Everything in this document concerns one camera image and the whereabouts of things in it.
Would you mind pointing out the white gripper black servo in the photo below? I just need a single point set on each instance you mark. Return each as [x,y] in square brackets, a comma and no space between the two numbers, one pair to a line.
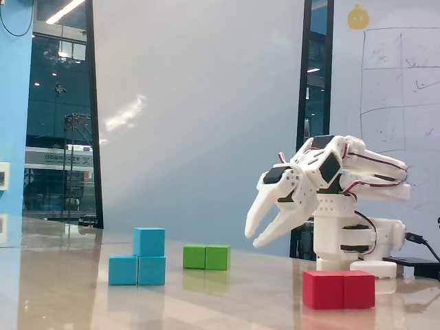
[298,196]

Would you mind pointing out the black window frame post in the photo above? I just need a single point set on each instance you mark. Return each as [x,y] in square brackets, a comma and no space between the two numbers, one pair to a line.
[94,120]

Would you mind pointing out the red rectangular wooden block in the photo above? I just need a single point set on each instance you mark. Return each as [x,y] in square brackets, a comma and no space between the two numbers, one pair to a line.
[323,290]

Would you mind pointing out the green rectangular wooden block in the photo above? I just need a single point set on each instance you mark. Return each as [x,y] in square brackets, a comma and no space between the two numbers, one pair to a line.
[216,258]

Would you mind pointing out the small blue wooden cube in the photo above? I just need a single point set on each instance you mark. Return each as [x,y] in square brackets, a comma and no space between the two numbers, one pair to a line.
[149,242]

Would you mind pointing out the yellow round sticker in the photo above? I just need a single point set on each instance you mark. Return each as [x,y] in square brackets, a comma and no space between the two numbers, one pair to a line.
[358,19]

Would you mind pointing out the flat black electronics box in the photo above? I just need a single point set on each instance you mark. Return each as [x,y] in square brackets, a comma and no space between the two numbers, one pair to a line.
[412,264]

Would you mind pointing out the white wall socket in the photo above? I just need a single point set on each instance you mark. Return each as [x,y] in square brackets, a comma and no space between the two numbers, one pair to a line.
[4,176]

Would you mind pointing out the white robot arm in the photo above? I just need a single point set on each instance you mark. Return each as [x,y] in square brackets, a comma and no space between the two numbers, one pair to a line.
[330,220]

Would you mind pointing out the whiteboard with pen drawings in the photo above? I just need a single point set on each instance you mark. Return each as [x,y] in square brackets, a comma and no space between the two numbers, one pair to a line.
[385,86]

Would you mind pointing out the blue rectangular wooden block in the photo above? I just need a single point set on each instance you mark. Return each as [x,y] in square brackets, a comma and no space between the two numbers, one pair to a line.
[123,271]

